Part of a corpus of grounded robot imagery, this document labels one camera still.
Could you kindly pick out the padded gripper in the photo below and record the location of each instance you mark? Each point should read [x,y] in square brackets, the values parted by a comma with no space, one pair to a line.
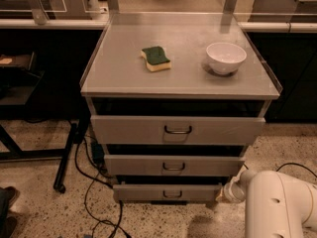
[233,191]

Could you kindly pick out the grey bottom drawer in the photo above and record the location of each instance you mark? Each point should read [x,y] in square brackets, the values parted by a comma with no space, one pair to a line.
[165,192]

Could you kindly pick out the grey drawer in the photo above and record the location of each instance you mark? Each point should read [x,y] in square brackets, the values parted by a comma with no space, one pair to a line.
[186,166]
[165,192]
[173,130]

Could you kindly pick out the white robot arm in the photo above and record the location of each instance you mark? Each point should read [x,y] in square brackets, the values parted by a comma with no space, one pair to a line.
[276,205]

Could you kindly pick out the grey middle drawer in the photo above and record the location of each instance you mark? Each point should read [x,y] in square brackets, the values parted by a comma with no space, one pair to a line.
[186,166]

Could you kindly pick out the grey top drawer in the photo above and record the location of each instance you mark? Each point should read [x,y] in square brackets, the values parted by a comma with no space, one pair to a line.
[173,130]

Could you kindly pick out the grey metal drawer cabinet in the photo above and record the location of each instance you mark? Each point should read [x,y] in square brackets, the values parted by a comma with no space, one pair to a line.
[117,81]

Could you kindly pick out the black power adapter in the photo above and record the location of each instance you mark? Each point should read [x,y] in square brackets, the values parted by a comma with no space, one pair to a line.
[97,153]

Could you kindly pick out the white ceramic bowl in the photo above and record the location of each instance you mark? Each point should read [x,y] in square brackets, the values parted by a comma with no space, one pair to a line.
[225,58]

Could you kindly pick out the green and yellow sponge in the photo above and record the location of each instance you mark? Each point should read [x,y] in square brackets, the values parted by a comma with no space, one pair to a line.
[155,58]

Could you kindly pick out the white horizontal rail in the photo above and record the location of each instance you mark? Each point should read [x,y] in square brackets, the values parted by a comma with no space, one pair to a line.
[258,27]

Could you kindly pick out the black metal table frame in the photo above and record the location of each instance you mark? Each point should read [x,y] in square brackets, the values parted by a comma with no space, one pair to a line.
[18,83]

